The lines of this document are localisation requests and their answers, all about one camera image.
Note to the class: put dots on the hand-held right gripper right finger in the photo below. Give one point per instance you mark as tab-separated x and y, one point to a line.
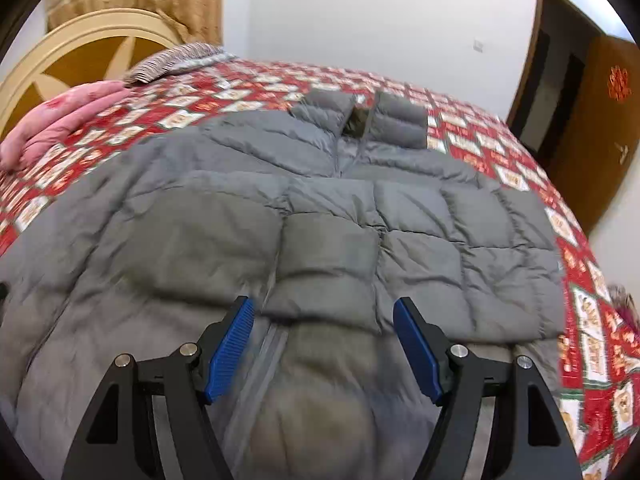
417	350

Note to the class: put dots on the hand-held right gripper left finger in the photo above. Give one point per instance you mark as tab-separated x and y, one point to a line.
231	345

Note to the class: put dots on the grey puffer jacket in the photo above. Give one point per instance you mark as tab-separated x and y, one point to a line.
320	200

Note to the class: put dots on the red printed bedspread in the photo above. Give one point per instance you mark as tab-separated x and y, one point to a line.
590	360

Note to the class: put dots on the brown wooden door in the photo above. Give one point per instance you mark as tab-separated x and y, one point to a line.
595	135

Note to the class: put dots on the pink blanket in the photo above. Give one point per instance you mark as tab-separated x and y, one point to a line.
55	115

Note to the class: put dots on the striped pillow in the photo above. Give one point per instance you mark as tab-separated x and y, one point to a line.
175	60

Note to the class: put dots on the cream and brown headboard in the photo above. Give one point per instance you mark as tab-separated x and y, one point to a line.
90	55

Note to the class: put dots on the red door ornament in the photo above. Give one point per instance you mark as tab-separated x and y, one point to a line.
619	84

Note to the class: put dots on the white wall switch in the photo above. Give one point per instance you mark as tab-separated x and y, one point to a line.
478	45

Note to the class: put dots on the brown door frame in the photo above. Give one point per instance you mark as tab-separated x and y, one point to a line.
539	15

